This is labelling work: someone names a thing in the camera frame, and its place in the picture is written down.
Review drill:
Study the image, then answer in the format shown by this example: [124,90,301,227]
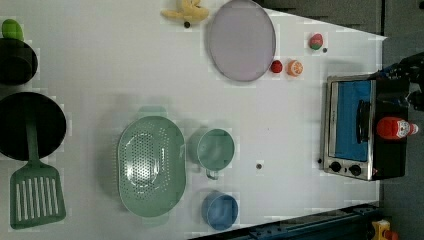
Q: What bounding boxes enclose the green slotted spatula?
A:
[10,110,66,230]

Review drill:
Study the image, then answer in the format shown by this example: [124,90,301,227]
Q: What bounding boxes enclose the yellow red toy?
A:
[372,220,399,240]

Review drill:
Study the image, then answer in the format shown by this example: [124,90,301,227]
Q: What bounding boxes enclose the yellow plush banana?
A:
[161,0,209,23]

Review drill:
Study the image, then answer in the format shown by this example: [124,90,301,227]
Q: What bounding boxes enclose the green mug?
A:
[188,128,235,180]

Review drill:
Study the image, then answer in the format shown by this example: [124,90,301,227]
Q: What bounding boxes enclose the orange toy slice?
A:
[287,60,303,77]

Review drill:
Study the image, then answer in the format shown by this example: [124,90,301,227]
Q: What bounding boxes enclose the blue cup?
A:
[201,191,239,231]

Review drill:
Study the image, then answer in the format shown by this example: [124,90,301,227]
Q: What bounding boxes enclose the red plush ketchup bottle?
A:
[376,117,419,140]

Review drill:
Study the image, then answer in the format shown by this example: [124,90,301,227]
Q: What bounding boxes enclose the green toy vegetable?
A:
[1,19,24,41]

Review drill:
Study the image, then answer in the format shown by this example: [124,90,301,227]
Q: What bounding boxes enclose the black toaster oven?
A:
[321,75,409,181]

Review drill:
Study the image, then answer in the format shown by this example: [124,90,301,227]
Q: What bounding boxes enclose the red toy tomato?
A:
[270,60,283,73]

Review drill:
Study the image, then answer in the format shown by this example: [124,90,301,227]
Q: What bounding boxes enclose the blue metal frame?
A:
[191,204,382,240]

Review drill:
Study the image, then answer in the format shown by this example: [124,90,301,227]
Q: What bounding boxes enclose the black frying pan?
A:
[0,92,67,161]

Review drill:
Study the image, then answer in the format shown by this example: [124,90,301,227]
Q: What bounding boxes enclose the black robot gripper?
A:
[377,52,424,111]

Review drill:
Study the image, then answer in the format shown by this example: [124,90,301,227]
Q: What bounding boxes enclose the black pot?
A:
[0,38,38,86]

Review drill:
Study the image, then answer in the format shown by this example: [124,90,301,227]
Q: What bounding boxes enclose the green oval colander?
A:
[117,106,186,227]

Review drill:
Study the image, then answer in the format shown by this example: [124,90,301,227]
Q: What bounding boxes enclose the red green toy strawberry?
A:
[309,33,324,51]

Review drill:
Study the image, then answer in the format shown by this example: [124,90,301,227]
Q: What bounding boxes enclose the lilac round plate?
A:
[207,0,276,81]

